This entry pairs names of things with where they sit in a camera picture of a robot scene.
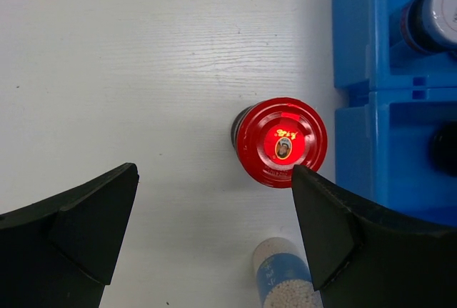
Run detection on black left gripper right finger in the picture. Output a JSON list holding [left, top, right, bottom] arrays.
[[292, 165, 456, 307]]

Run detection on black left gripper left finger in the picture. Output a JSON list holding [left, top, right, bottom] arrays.
[[1, 163, 139, 307]]

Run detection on silver-lid spice bottle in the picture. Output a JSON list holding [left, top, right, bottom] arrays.
[[253, 237, 323, 308]]

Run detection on red-lid sauce jar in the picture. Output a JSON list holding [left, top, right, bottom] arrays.
[[428, 121, 456, 177], [231, 97, 328, 189]]

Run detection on grey-lid dark jar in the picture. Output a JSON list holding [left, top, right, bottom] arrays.
[[400, 0, 456, 54]]

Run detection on blue three-compartment plastic bin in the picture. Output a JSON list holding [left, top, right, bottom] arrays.
[[332, 0, 456, 214]]

